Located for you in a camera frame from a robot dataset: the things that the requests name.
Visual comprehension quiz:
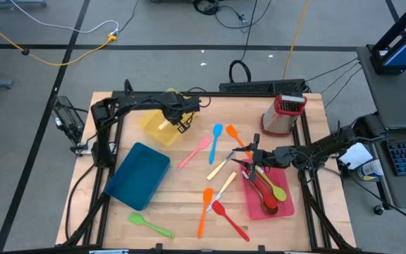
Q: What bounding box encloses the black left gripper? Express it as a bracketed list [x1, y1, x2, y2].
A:
[160, 92, 201, 134]

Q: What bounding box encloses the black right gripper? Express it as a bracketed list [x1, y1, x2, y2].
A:
[230, 133, 297, 181]

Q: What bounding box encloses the pink silicone spatula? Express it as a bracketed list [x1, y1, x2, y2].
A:
[177, 137, 212, 170]

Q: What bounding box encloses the orange angled silicone spatula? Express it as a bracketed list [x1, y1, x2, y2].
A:
[225, 124, 254, 160]

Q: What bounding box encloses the yellow translucent plastic bin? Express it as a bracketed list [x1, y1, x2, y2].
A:
[138, 87, 197, 147]

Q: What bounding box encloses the blue silicone spatula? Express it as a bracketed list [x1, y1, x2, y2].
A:
[209, 123, 223, 165]

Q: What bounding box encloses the light green silicone spoon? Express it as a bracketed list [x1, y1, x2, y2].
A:
[254, 164, 288, 202]

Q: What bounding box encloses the red silicone spoon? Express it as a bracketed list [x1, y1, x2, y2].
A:
[243, 169, 278, 210]

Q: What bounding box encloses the orange rounded silicone spatula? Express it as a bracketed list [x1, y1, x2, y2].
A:
[197, 187, 214, 240]

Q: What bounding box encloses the red translucent plastic bin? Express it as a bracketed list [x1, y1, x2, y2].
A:
[240, 158, 295, 222]

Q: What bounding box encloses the red silicone spatula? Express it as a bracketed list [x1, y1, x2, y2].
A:
[211, 200, 251, 243]

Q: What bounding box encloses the dark bronze metal spoon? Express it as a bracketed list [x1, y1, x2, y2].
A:
[241, 171, 280, 216]

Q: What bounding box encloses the blue plastic bin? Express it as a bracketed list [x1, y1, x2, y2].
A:
[104, 142, 171, 212]

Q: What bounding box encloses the green silicone spatula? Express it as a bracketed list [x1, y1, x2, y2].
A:
[128, 212, 176, 239]

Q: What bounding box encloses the metal box grater red trim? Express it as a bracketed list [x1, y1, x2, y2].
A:
[259, 93, 309, 138]

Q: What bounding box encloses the black power strip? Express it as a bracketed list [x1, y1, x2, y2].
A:
[219, 78, 309, 97]

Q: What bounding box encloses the black mesh power supply box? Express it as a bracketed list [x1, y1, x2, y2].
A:
[51, 95, 86, 139]

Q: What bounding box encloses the white blue labelled container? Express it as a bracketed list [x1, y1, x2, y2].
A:
[357, 158, 384, 181]

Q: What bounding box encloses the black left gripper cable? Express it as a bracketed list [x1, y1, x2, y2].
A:
[185, 86, 212, 109]

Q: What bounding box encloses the black aluminium table frame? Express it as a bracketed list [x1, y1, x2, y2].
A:
[61, 79, 357, 253]

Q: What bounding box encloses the black looped cable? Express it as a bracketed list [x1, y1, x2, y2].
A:
[228, 0, 260, 84]

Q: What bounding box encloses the yellow extension cord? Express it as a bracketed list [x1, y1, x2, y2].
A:
[0, 12, 118, 67]

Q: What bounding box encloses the black cable bundle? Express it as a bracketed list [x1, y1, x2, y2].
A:
[192, 0, 221, 16]

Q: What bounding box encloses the white cable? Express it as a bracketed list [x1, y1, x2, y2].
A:
[11, 0, 120, 35]

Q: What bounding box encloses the thin black cable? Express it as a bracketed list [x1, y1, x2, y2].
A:
[324, 66, 363, 109]
[118, 0, 141, 33]
[304, 58, 359, 83]
[321, 62, 361, 95]

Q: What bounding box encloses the tangled black cable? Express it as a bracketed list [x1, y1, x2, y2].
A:
[215, 0, 274, 31]

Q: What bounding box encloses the yellow cable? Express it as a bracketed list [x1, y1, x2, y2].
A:
[282, 0, 312, 80]

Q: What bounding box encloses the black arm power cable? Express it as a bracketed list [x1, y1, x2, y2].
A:
[64, 164, 97, 243]

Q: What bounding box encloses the silver metal bracket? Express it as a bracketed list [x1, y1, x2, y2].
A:
[88, 249, 130, 254]

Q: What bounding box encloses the black floor cable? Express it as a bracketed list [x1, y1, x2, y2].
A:
[340, 165, 406, 229]

